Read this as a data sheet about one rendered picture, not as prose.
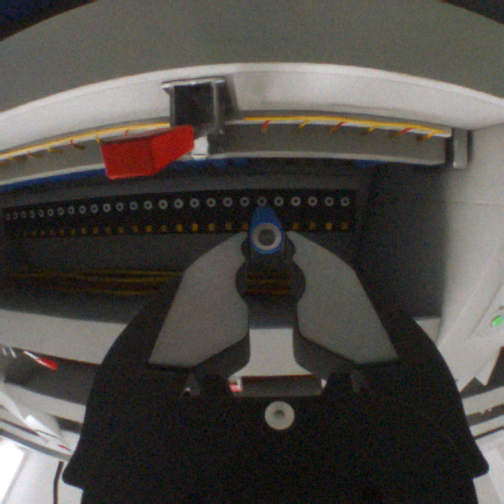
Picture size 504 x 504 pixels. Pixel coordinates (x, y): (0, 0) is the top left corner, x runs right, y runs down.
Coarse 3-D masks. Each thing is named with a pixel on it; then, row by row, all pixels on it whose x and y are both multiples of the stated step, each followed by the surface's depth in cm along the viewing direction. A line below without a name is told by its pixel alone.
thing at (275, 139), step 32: (128, 128) 12; (256, 128) 13; (288, 128) 13; (320, 128) 13; (352, 128) 13; (416, 128) 12; (0, 160) 14; (32, 160) 14; (64, 160) 14; (96, 160) 14; (384, 160) 15; (416, 160) 14
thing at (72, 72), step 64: (128, 0) 7; (192, 0) 7; (256, 0) 7; (320, 0) 7; (384, 0) 7; (0, 64) 7; (64, 64) 8; (128, 64) 8; (192, 64) 8; (256, 64) 8; (320, 64) 8; (384, 64) 8; (448, 64) 7; (0, 128) 10; (64, 128) 12; (64, 192) 28; (128, 192) 28; (384, 192) 26; (448, 192) 16
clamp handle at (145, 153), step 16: (160, 128) 7; (176, 128) 6; (192, 128) 7; (208, 128) 10; (112, 144) 4; (128, 144) 4; (144, 144) 4; (160, 144) 5; (176, 144) 6; (192, 144) 7; (208, 144) 10; (112, 160) 4; (128, 160) 4; (144, 160) 4; (160, 160) 5; (112, 176) 5; (128, 176) 5
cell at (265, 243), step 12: (252, 216) 17; (264, 216) 13; (276, 216) 16; (252, 228) 12; (264, 228) 12; (276, 228) 12; (252, 240) 13; (264, 240) 12; (276, 240) 13; (264, 252) 13
